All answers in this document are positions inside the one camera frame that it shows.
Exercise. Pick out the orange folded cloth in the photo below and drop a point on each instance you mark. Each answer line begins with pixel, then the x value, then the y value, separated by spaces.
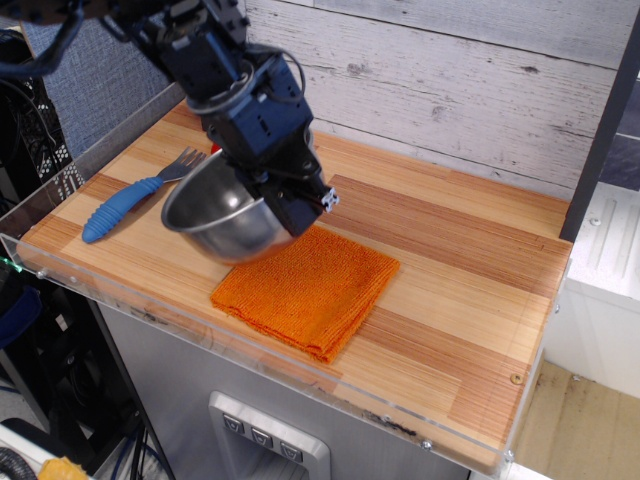
pixel 314 295

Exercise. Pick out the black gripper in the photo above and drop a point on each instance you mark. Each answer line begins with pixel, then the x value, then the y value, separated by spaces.
pixel 262 121

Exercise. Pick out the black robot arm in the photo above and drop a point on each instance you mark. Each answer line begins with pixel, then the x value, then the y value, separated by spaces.
pixel 198 44

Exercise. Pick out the blue handled metal fork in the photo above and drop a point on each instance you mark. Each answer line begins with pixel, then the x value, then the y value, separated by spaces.
pixel 112 211

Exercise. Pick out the stainless steel pot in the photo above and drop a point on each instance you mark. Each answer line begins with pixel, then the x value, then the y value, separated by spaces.
pixel 216 213

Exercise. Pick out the silver control panel with buttons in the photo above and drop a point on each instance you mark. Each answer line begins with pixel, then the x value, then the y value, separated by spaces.
pixel 265 440

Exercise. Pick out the dark grey right post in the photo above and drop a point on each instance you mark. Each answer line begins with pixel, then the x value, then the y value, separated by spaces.
pixel 613 112

